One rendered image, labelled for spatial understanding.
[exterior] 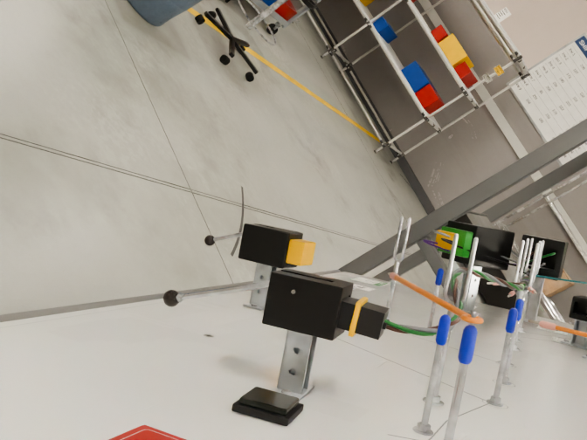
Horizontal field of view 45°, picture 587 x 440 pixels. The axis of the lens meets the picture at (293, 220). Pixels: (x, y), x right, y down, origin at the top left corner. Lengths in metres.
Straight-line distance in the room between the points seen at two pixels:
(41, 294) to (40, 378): 1.62
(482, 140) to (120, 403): 7.91
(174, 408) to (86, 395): 0.06
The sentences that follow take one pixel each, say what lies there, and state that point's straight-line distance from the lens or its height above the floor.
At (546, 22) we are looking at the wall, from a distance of 8.59.
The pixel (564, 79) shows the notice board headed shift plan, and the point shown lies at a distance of 8.32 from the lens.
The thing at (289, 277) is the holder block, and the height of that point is 1.10.
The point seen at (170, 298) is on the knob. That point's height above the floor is 1.00.
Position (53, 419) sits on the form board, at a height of 1.00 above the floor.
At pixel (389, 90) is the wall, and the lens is 8.75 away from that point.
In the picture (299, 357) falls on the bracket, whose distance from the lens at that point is 0.55.
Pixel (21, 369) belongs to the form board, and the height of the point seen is 0.94.
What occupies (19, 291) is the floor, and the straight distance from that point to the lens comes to 2.08.
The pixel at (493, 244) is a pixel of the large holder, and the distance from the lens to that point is 1.20.
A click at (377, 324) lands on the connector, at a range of 0.53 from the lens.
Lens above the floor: 1.29
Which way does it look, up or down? 18 degrees down
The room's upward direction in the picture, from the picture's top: 57 degrees clockwise
